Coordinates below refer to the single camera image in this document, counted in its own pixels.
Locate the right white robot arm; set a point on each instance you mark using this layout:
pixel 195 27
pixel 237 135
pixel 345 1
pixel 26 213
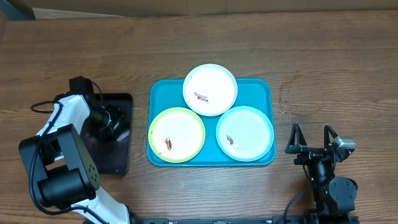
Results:
pixel 333 197

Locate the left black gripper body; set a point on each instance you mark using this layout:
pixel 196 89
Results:
pixel 103 121

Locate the green and pink sponge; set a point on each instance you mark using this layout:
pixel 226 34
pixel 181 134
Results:
pixel 124 134

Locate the light blue rimmed plate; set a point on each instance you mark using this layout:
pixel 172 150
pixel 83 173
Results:
pixel 245 134

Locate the brown cardboard backdrop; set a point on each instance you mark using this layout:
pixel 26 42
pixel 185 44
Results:
pixel 24 9

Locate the yellow-green rimmed plate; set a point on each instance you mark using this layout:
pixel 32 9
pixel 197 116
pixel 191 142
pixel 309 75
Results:
pixel 176 135

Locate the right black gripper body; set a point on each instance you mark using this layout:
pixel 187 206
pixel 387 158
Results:
pixel 310 157

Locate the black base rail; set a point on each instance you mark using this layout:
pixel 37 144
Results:
pixel 279 219

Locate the teal plastic serving tray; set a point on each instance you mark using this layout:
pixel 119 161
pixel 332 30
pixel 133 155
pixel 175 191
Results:
pixel 253 92

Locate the white plate with sauce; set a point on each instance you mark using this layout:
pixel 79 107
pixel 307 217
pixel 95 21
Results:
pixel 210 89

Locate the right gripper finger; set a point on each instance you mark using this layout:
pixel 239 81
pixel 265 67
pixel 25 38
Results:
pixel 329 136
pixel 296 143

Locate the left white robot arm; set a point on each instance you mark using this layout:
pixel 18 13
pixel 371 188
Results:
pixel 63 177

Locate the black rectangular water tray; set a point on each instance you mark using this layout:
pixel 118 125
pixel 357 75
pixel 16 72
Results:
pixel 111 157

